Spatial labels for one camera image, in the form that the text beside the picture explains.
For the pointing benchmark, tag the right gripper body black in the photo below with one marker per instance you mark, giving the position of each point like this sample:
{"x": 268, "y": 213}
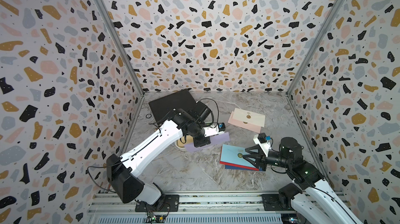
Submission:
{"x": 275, "y": 159}

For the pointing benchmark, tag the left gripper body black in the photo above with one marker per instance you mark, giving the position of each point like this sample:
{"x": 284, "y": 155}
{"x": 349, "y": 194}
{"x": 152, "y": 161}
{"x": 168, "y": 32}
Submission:
{"x": 201, "y": 140}

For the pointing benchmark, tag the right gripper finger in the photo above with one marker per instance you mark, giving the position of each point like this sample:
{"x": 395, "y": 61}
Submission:
{"x": 255, "y": 152}
{"x": 257, "y": 160}

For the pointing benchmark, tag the lavender envelope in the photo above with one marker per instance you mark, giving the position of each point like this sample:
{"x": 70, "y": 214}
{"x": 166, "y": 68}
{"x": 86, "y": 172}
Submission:
{"x": 214, "y": 140}

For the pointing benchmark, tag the red envelope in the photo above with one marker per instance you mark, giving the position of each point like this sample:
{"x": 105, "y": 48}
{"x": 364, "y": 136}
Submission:
{"x": 231, "y": 165}

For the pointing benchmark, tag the light blue envelope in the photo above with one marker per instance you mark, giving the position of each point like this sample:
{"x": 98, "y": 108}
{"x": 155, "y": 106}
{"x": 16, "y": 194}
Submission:
{"x": 237, "y": 156}

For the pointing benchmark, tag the dark blue envelope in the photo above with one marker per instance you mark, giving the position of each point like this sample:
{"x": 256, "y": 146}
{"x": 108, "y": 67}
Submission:
{"x": 239, "y": 168}

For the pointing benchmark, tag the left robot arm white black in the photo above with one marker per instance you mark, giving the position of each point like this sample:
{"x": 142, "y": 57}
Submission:
{"x": 123, "y": 171}

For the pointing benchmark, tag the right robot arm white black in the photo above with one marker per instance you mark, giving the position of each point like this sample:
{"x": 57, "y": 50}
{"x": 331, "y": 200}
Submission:
{"x": 309, "y": 192}

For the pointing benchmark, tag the pink envelope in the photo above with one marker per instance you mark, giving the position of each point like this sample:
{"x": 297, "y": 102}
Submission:
{"x": 244, "y": 125}

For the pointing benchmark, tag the black briefcase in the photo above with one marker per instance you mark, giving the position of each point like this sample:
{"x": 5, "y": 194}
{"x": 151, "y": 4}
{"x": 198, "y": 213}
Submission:
{"x": 178, "y": 100}

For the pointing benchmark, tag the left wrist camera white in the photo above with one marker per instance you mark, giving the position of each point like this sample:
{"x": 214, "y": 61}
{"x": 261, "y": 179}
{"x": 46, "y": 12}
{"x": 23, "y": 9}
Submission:
{"x": 215, "y": 129}

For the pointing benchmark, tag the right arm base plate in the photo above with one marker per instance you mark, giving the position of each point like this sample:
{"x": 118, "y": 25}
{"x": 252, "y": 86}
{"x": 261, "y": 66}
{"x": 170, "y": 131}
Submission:
{"x": 275, "y": 202}

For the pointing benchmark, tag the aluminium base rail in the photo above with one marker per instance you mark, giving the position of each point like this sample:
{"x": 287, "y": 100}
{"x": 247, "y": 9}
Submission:
{"x": 218, "y": 207}

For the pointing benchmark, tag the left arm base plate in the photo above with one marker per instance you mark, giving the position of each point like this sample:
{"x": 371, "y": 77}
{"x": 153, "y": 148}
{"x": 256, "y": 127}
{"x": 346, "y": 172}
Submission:
{"x": 165, "y": 203}

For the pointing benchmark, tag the left corner aluminium post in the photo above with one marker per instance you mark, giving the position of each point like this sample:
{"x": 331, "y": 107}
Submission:
{"x": 119, "y": 46}

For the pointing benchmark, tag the corner aluminium post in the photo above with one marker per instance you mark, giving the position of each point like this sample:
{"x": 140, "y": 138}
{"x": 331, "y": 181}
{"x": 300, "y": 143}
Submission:
{"x": 315, "y": 44}
{"x": 119, "y": 46}

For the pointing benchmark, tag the right corner aluminium post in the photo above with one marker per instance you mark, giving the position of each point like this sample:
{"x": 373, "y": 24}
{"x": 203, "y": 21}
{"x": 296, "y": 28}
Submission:
{"x": 315, "y": 44}

